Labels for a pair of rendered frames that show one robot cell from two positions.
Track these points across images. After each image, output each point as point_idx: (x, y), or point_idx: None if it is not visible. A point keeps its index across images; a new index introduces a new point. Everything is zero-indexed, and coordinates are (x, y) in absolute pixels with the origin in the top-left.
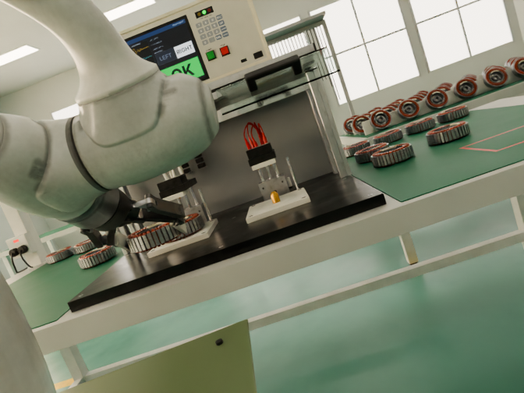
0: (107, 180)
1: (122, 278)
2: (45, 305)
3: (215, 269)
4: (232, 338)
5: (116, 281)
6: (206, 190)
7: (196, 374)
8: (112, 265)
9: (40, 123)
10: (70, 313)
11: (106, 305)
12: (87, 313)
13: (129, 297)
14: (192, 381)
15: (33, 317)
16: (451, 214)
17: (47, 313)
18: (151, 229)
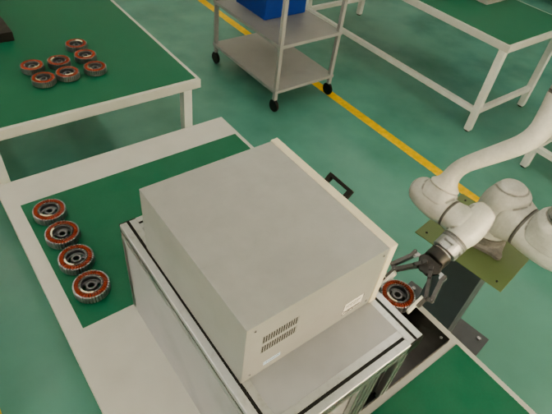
0: None
1: (417, 321)
2: (457, 400)
3: (386, 272)
4: (423, 230)
5: (421, 322)
6: None
7: (437, 231)
8: (404, 374)
9: (469, 206)
10: (448, 343)
11: (431, 318)
12: (441, 324)
13: (421, 308)
14: (439, 230)
15: (467, 380)
16: None
17: (458, 371)
18: (404, 282)
